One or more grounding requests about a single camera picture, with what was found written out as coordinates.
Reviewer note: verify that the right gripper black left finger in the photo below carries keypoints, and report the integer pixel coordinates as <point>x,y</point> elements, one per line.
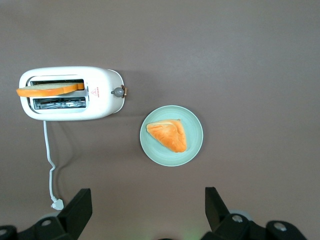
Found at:
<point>72,212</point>

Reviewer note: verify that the brown table cloth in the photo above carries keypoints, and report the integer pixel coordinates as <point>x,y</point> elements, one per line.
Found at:
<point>225,50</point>

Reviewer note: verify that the pale green round plate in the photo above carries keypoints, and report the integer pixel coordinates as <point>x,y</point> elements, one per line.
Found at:
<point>160,155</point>

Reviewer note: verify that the triangular orange bread piece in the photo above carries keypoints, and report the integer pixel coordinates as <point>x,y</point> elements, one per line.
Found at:
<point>170,136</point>

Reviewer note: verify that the white two-slot toaster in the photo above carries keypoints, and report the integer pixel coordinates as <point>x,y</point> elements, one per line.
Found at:
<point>100,105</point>

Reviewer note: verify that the orange-crust bread slice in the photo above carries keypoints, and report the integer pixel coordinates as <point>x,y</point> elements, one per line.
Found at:
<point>45,92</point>

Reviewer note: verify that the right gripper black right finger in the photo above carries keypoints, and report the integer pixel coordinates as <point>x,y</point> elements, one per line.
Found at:
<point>220,215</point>

